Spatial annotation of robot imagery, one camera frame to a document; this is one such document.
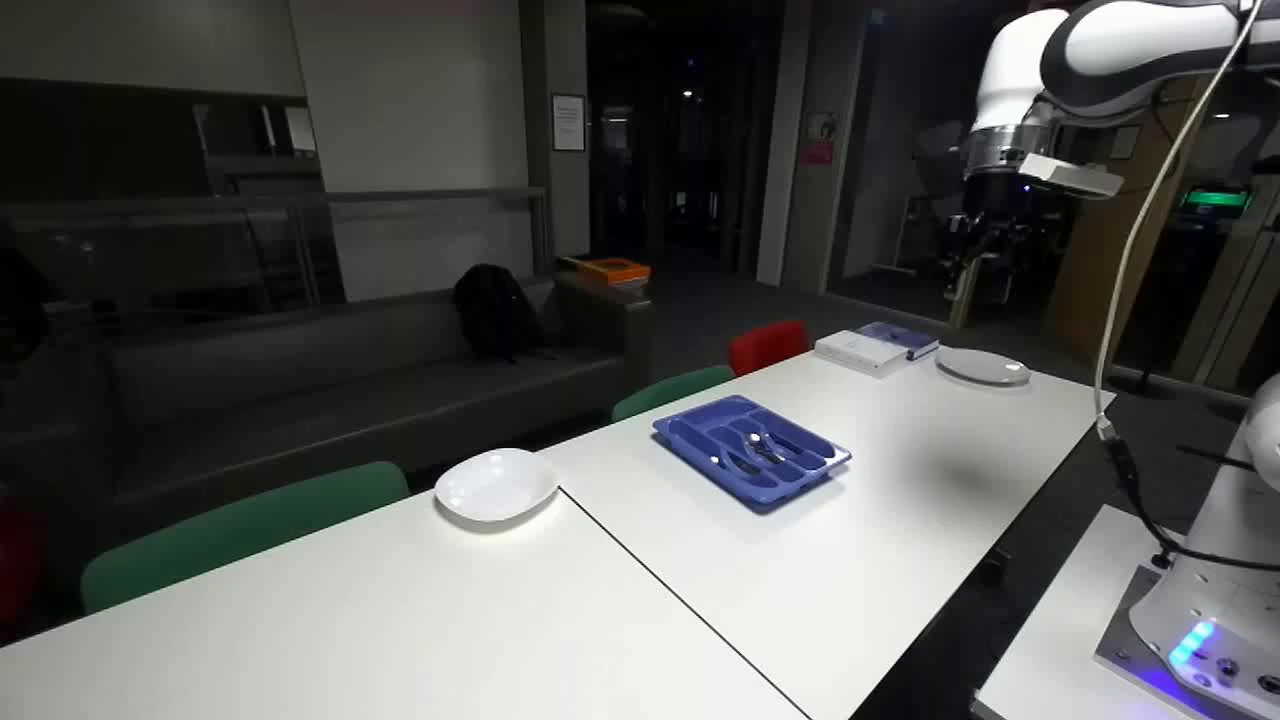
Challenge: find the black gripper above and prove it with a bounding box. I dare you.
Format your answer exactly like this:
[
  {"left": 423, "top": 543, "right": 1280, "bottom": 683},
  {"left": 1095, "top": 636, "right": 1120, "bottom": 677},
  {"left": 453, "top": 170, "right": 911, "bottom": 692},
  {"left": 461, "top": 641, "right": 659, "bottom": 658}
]
[{"left": 951, "top": 175, "right": 1051, "bottom": 290}]

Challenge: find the blue plastic cutlery tray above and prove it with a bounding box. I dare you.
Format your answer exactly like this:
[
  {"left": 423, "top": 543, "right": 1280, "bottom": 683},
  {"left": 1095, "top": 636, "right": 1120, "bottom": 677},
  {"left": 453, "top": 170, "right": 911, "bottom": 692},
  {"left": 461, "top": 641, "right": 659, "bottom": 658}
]
[{"left": 651, "top": 397, "right": 852, "bottom": 515}]

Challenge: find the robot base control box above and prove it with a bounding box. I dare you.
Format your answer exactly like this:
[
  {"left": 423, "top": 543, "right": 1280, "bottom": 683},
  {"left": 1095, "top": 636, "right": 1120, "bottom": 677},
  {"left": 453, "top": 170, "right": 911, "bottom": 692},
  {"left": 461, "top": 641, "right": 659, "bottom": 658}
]
[{"left": 1095, "top": 564, "right": 1280, "bottom": 720}]

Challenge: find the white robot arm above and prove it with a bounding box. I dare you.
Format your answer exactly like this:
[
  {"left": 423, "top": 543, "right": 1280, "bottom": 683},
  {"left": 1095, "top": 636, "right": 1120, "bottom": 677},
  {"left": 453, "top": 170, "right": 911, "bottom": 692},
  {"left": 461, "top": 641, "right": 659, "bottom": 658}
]
[{"left": 950, "top": 0, "right": 1280, "bottom": 278}]

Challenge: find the grey round plate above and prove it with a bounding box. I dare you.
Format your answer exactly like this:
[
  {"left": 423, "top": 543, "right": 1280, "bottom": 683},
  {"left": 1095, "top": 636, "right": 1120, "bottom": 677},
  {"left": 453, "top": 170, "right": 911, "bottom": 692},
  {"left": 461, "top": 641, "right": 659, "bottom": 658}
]
[{"left": 937, "top": 349, "right": 1034, "bottom": 390}]

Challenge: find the blue book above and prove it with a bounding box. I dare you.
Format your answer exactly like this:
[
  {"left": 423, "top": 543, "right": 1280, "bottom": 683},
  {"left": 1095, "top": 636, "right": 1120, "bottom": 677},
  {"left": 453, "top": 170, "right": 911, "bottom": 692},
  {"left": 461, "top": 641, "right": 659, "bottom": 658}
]
[{"left": 856, "top": 320, "right": 941, "bottom": 361}]

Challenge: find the red chair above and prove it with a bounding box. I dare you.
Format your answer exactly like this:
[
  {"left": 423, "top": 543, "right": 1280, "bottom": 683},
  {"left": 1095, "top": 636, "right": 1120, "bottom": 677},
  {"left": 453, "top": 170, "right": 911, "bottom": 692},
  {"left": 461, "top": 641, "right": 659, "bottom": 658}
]
[{"left": 728, "top": 320, "right": 812, "bottom": 376}]

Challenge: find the black backpack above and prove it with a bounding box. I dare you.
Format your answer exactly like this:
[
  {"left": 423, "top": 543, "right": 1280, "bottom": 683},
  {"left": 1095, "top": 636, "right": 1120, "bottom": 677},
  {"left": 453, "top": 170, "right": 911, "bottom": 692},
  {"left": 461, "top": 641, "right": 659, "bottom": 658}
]
[{"left": 453, "top": 265, "right": 540, "bottom": 361}]

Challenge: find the white oval plate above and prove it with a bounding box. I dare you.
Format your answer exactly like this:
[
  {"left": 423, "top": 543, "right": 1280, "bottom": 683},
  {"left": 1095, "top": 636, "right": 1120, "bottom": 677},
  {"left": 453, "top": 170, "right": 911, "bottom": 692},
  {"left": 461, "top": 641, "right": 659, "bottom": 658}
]
[{"left": 431, "top": 449, "right": 560, "bottom": 526}]

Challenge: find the grey sofa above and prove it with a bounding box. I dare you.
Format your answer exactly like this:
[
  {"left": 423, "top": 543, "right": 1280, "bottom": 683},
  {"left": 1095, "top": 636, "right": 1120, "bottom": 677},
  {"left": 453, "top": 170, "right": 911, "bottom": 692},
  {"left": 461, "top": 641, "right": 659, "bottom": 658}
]
[{"left": 0, "top": 278, "right": 651, "bottom": 532}]

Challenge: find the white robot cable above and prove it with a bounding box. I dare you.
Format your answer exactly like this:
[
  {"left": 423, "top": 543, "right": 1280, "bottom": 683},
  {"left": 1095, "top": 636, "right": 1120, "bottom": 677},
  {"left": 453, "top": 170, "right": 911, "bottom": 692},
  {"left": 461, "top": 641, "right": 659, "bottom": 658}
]
[{"left": 1089, "top": 0, "right": 1269, "bottom": 445}]

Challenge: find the wall notice sign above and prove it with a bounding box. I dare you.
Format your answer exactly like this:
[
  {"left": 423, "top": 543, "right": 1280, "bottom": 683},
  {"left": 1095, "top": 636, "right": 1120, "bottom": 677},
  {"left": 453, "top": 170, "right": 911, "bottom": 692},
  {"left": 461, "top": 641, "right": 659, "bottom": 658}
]
[{"left": 552, "top": 96, "right": 590, "bottom": 154}]

